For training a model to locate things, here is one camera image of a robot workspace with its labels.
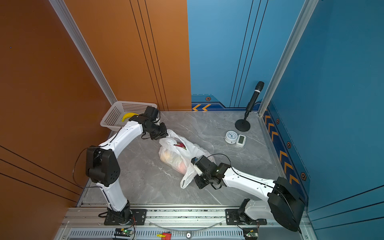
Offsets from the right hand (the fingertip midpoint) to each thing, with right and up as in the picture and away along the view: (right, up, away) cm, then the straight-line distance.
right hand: (195, 182), depth 80 cm
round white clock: (+24, +23, +20) cm, 39 cm away
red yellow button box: (-14, -20, -13) cm, 27 cm away
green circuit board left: (-34, -20, -9) cm, 41 cm away
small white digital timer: (+31, +20, +20) cm, 42 cm away
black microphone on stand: (+35, +31, +29) cm, 55 cm away
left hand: (-16, +26, +10) cm, 32 cm away
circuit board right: (+26, -20, -10) cm, 35 cm away
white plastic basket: (-62, +35, +30) cm, 77 cm away
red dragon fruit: (-9, +19, +11) cm, 24 cm away
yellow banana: (-53, +38, +36) cm, 74 cm away
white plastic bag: (-11, +14, +5) cm, 19 cm away
